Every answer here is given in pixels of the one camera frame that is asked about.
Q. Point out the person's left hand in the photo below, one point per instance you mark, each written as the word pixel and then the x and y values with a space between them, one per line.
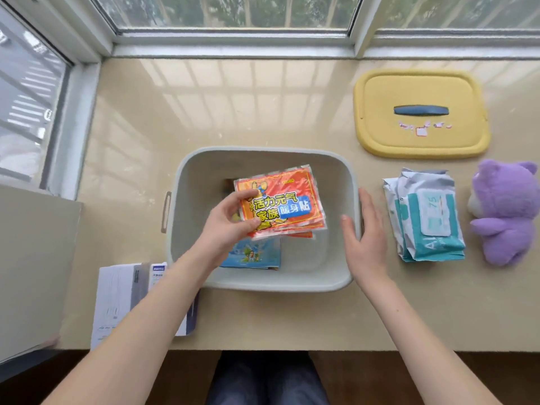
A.
pixel 219 231

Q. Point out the person's right hand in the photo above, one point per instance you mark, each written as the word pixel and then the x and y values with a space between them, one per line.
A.
pixel 368 248

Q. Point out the person's left thumb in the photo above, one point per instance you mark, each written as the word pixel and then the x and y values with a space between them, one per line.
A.
pixel 248 228

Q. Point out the person's right thumb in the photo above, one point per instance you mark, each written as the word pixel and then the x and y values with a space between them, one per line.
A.
pixel 349 232

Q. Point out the orange heat patch packet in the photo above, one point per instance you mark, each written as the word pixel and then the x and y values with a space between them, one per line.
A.
pixel 303 234

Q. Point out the red heat patch packet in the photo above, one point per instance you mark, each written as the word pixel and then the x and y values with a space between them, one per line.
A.
pixel 287 202

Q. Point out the grey plastic storage bin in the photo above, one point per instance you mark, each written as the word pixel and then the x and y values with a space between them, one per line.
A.
pixel 312 261

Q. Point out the person's right forearm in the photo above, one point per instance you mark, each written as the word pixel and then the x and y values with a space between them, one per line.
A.
pixel 417 341

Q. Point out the person's left forearm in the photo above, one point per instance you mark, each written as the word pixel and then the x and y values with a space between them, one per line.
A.
pixel 143 333

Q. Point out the blue picture packet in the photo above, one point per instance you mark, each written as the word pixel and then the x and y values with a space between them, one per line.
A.
pixel 257 255

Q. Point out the teal white wet wipes pack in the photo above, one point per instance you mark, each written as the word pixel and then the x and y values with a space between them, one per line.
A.
pixel 434 219

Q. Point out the white cardboard box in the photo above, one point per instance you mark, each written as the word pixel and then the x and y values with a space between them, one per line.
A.
pixel 116 295

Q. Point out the person's legs in dark trousers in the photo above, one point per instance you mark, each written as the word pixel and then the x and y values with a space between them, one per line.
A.
pixel 266 379

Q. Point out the purple plush bear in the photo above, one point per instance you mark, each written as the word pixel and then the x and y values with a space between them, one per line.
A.
pixel 504 210

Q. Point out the yellow bin lid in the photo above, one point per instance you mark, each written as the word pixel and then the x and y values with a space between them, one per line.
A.
pixel 422 92

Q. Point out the grey board panel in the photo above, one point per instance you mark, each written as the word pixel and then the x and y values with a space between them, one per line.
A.
pixel 33 265

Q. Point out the white window frame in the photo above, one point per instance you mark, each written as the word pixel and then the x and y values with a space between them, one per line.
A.
pixel 236 40

